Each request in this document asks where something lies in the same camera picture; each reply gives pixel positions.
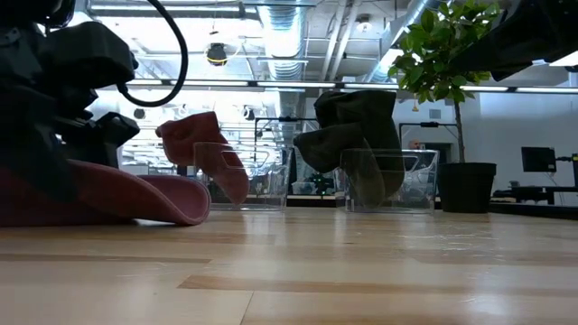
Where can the black computer monitor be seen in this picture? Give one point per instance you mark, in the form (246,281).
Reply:
(537,159)

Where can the maroon baseball cap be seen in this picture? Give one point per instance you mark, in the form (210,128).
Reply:
(189,135)
(149,198)

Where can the black office desk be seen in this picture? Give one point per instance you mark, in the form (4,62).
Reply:
(533,194)

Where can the long ceiling light strip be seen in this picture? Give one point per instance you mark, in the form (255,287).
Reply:
(542,90)
(289,84)

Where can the dark grey baseball cap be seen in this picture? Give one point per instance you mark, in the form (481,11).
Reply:
(325,149)

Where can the black baseball cap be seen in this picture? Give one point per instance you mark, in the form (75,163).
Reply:
(361,108)

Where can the person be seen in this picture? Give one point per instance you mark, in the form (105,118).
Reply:
(414,144)

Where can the clear plastic bin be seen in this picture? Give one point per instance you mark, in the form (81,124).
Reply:
(271,189)
(415,180)

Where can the green potted plant black pot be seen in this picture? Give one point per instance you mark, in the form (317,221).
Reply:
(465,187)

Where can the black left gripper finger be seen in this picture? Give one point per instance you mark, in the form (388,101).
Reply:
(99,135)
(27,144)

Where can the round ceiling lamp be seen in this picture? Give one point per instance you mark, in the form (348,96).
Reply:
(363,25)

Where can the black ceiling spotlight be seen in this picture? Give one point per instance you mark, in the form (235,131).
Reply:
(217,54)

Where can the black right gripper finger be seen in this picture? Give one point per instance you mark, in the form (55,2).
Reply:
(510,40)

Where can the silver ventilation duct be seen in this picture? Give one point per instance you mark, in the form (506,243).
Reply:
(284,45)

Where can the black aluminium table frame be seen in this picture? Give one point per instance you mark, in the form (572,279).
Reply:
(533,211)

